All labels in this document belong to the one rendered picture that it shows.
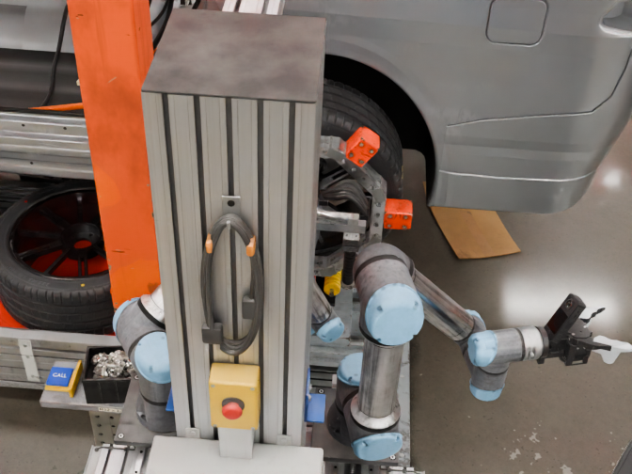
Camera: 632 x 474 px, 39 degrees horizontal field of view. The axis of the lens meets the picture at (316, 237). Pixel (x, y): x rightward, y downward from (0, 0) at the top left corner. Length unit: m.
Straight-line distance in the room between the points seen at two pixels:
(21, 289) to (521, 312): 2.01
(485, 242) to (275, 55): 2.91
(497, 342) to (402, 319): 0.30
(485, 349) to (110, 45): 1.15
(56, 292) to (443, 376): 1.50
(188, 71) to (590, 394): 2.65
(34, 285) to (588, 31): 1.98
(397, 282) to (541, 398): 1.88
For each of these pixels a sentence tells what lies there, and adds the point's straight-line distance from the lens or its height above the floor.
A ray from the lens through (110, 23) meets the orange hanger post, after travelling 2.28.
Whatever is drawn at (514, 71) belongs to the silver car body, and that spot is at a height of 1.30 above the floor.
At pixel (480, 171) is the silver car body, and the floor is 0.91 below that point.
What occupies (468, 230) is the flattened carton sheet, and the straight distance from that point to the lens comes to 4.24.
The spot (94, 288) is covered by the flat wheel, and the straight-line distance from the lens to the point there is 3.20.
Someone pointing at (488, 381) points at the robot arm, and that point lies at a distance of 2.10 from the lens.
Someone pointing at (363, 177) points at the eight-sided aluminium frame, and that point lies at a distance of 2.83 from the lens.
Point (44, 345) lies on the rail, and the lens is 3.25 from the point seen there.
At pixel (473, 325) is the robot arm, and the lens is 2.16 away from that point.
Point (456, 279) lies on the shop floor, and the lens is 3.99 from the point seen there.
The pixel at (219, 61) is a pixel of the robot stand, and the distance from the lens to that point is 1.36.
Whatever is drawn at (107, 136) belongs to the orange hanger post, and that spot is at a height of 1.32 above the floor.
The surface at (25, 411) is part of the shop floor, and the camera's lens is 3.55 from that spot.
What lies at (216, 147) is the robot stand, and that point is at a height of 1.94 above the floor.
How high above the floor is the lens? 2.71
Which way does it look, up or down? 41 degrees down
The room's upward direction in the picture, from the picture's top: 3 degrees clockwise
